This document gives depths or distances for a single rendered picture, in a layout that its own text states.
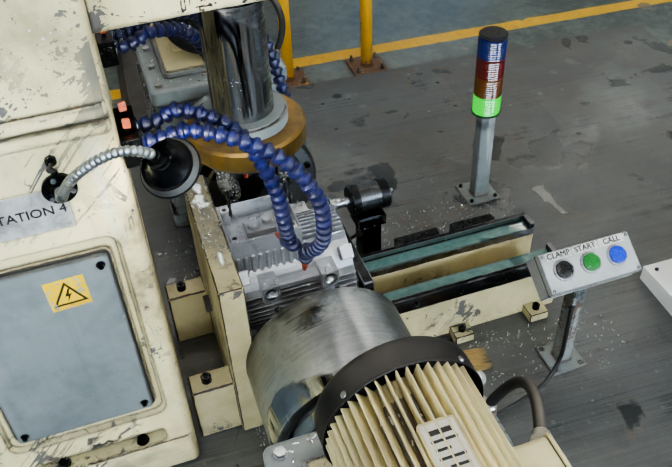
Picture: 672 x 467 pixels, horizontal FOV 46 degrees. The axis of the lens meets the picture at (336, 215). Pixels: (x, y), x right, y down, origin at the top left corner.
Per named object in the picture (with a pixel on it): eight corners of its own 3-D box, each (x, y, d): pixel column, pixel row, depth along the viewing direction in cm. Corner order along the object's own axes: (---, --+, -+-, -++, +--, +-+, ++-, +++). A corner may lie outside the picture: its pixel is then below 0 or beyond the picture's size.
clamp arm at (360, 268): (314, 208, 153) (360, 297, 134) (313, 196, 151) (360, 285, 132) (331, 204, 154) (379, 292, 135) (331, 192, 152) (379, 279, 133)
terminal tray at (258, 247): (234, 278, 129) (229, 246, 124) (220, 238, 136) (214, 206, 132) (304, 260, 131) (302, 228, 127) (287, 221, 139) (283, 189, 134)
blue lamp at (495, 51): (484, 64, 160) (486, 44, 157) (471, 51, 164) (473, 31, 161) (511, 59, 161) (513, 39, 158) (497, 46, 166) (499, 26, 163)
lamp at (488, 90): (481, 102, 166) (483, 84, 163) (468, 88, 170) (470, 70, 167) (506, 96, 167) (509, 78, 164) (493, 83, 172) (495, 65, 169)
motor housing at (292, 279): (251, 358, 135) (238, 279, 123) (226, 284, 149) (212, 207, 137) (360, 326, 140) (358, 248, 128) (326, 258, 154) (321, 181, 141)
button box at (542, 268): (540, 302, 132) (553, 296, 127) (525, 262, 133) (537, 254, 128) (628, 276, 135) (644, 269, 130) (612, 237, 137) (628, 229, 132)
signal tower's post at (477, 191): (469, 207, 183) (485, 44, 156) (454, 187, 188) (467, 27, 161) (500, 199, 184) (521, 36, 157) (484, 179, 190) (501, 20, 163)
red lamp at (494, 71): (483, 84, 163) (484, 64, 160) (470, 70, 167) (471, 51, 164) (509, 78, 164) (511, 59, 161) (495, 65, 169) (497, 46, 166)
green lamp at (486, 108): (479, 120, 169) (481, 102, 166) (467, 106, 173) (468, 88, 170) (504, 114, 170) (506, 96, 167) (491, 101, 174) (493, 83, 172)
